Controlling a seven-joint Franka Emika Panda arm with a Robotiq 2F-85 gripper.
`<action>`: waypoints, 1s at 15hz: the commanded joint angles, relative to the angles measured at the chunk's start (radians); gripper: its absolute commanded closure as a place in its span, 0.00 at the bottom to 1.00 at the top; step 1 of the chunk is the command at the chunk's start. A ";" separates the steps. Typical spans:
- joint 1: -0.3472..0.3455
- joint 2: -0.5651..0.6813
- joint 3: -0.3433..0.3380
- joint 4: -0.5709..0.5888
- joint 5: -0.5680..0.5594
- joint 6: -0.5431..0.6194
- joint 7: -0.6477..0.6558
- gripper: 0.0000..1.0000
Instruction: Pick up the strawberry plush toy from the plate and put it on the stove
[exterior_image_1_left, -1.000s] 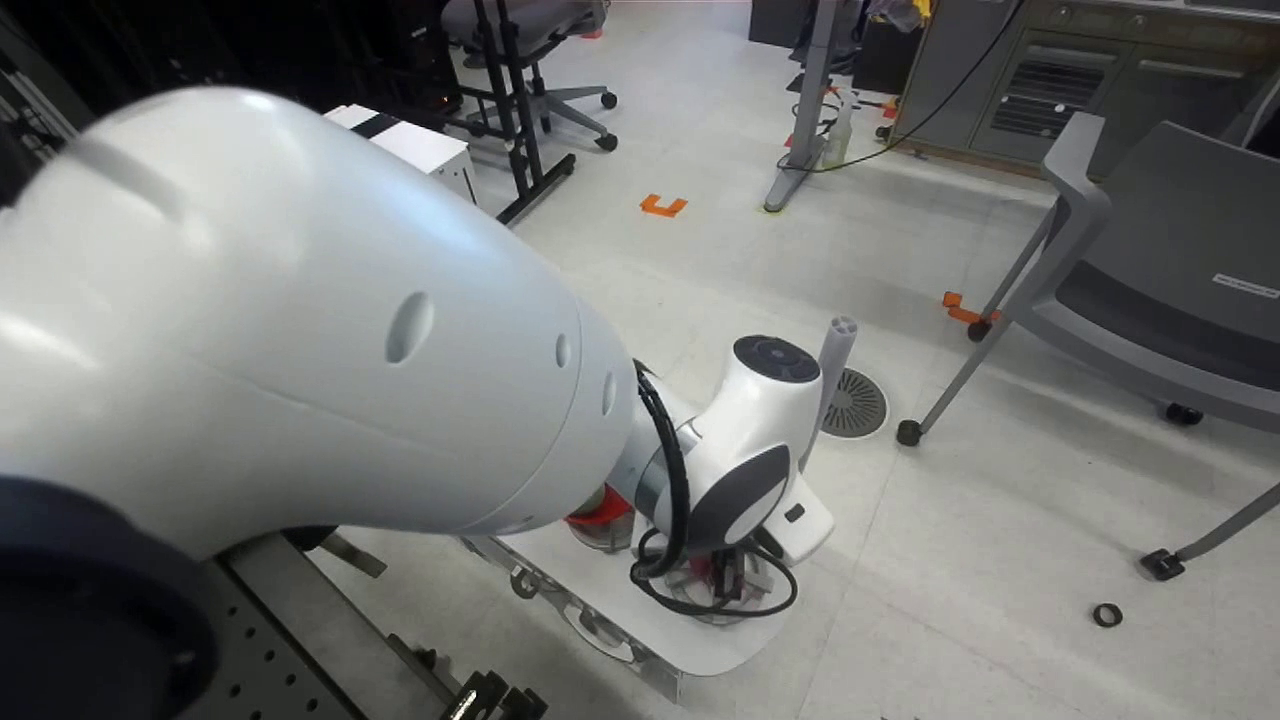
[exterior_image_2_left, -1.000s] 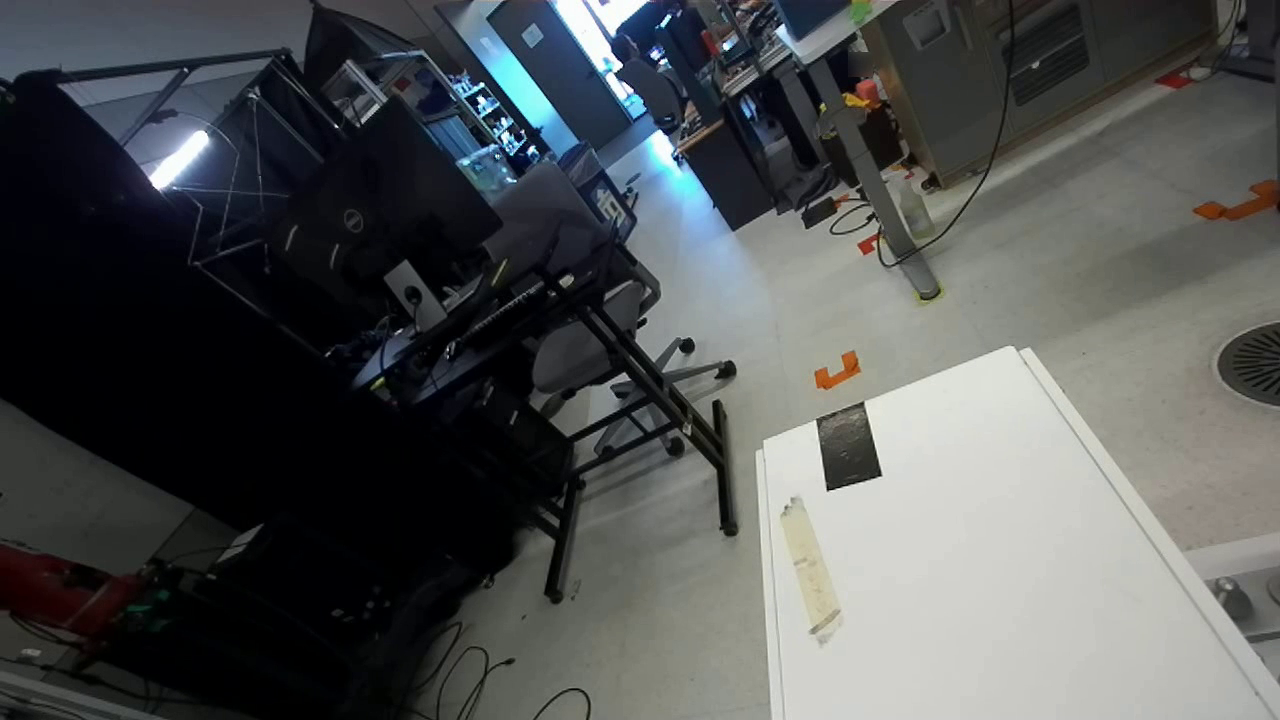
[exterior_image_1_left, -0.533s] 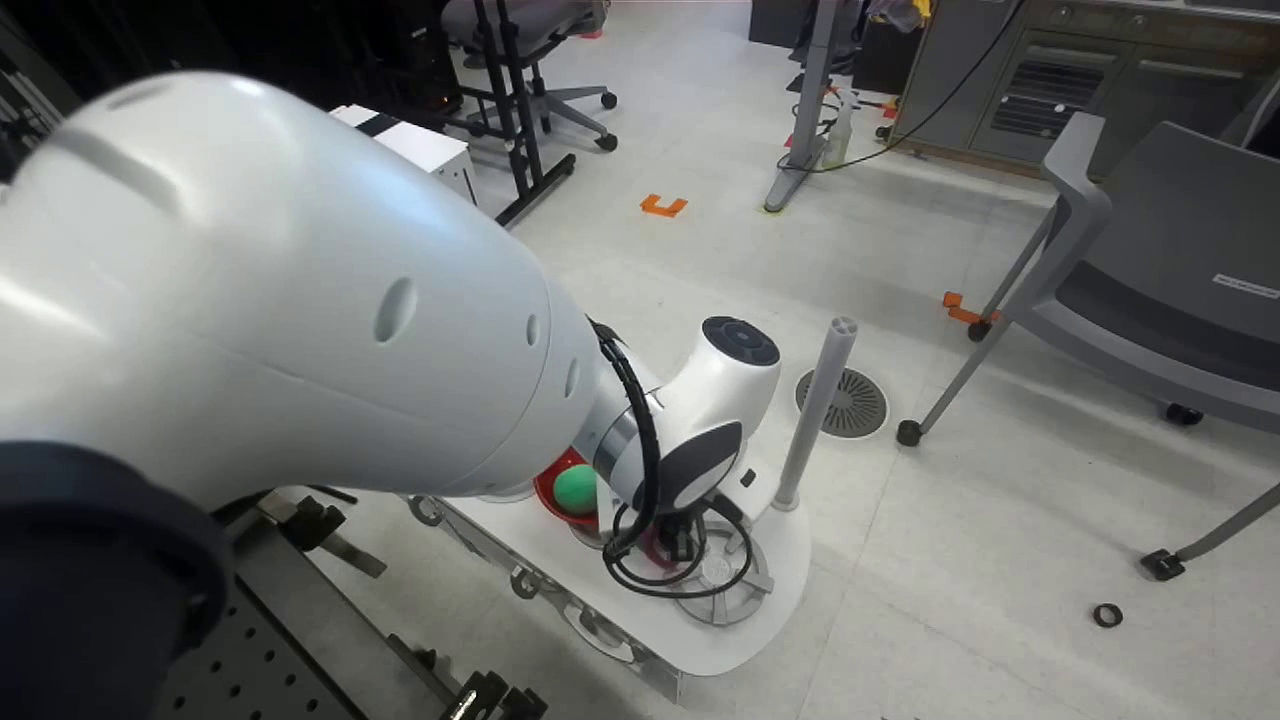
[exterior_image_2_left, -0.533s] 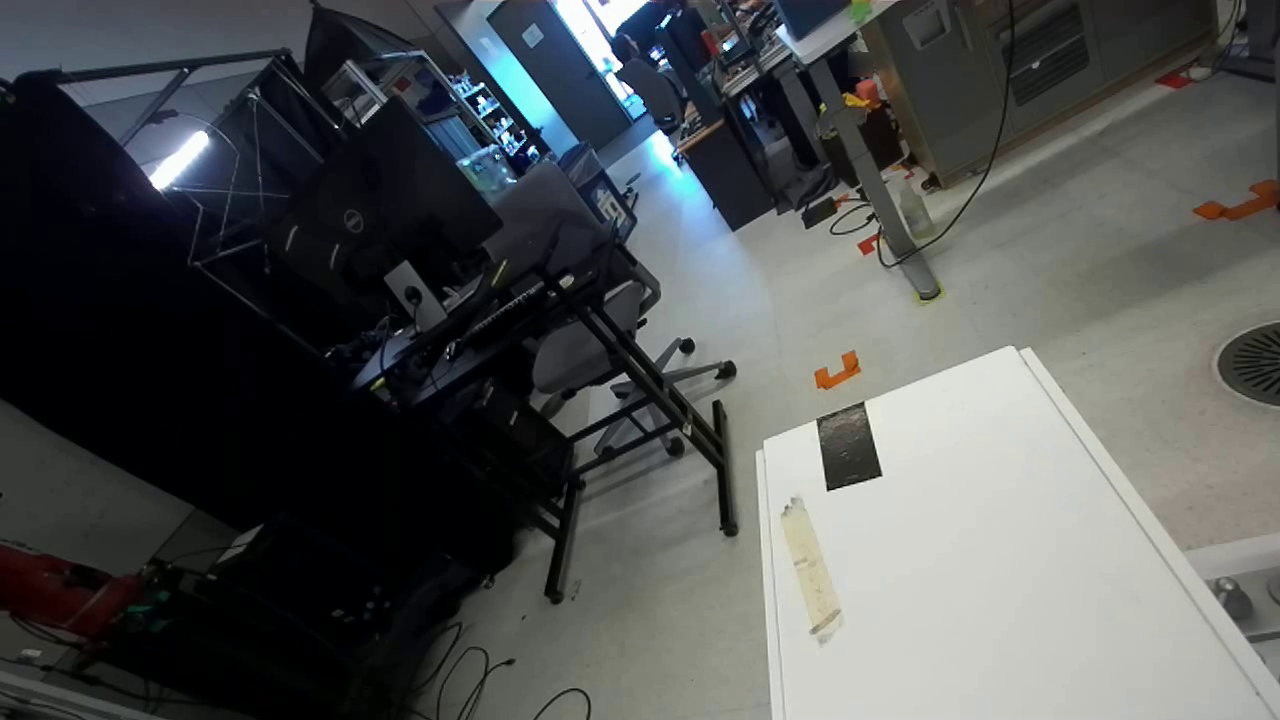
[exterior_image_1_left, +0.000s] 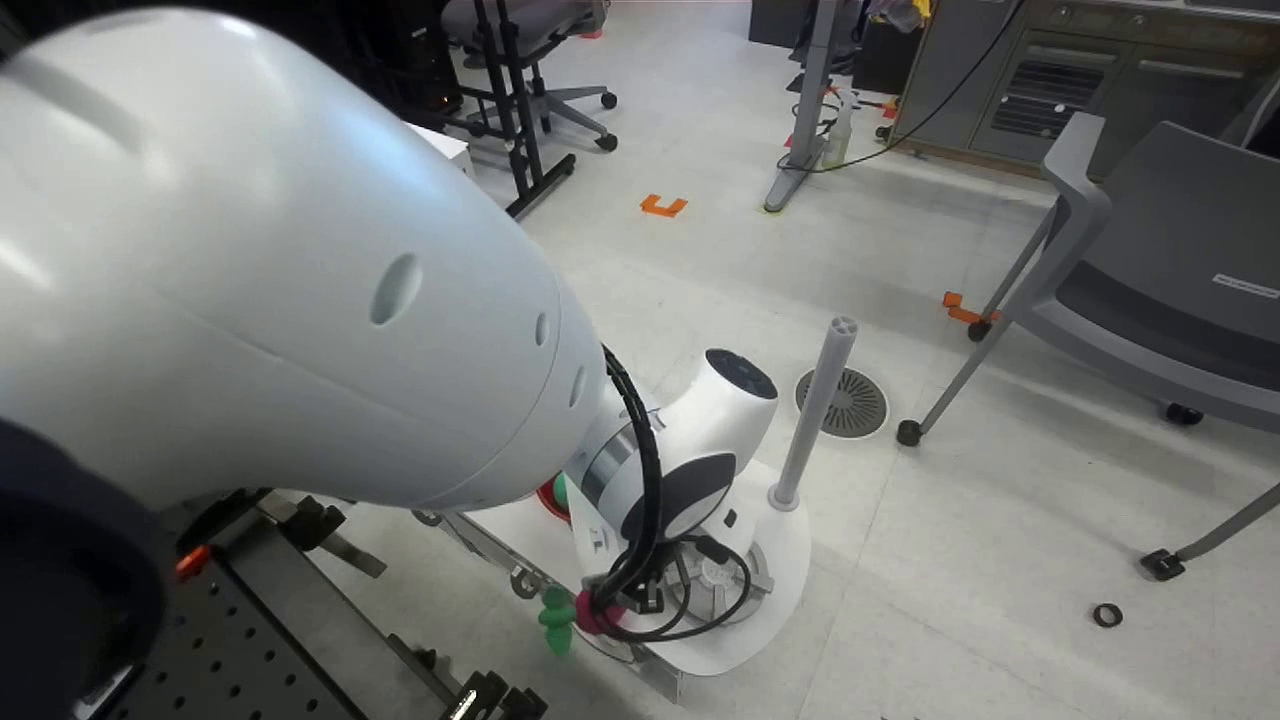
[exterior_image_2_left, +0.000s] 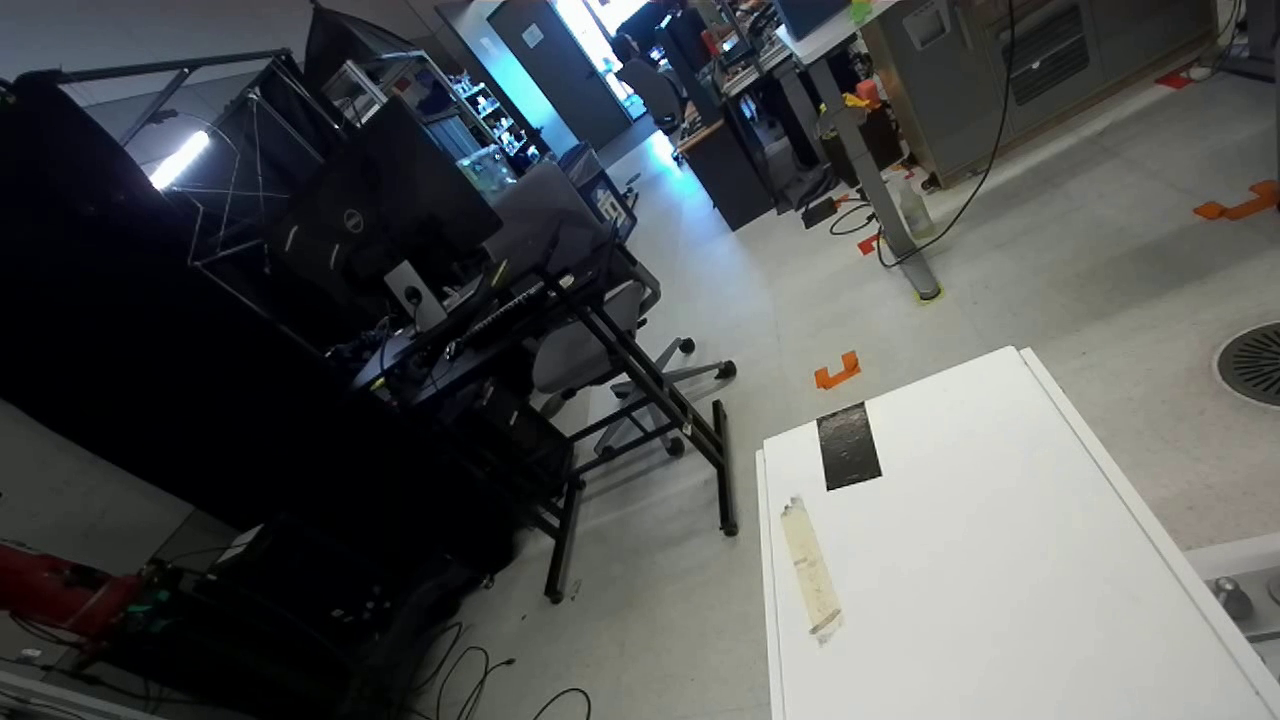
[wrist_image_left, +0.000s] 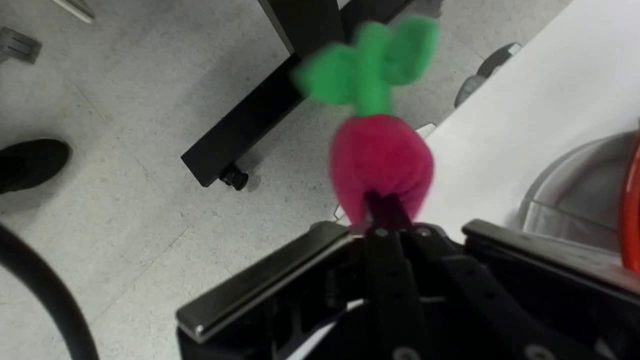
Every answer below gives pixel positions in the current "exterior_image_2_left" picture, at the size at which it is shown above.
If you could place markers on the grey office chair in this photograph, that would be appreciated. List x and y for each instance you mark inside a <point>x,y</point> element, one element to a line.
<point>575,355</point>

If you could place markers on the small orange floor tape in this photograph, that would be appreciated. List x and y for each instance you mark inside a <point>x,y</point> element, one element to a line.
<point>837,375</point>

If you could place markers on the black square block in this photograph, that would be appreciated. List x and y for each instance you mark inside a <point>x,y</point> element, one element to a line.
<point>850,445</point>

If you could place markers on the silver monitor stand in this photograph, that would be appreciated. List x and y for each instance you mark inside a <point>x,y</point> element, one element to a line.
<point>413,292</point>

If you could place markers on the clear plastic tube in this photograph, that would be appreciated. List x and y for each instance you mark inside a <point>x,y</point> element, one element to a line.
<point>811,567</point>

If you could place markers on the grey table leg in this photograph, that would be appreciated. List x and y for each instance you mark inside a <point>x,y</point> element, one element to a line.
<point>873,172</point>

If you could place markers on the black Dell monitor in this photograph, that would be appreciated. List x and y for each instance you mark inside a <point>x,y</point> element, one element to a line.
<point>385,202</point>

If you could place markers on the grey metal cabinet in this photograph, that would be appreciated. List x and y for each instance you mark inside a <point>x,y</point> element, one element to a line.
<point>985,81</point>

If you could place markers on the round floor drain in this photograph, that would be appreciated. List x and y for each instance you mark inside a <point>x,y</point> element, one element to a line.
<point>1258,366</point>

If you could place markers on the large orange floor tape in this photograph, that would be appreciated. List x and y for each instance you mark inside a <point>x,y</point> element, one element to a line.
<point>1243,206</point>

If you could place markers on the red object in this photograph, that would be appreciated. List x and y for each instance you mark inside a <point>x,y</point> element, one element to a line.
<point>52,592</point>

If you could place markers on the black metal frame desk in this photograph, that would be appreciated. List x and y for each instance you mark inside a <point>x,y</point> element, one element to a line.
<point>654,387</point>

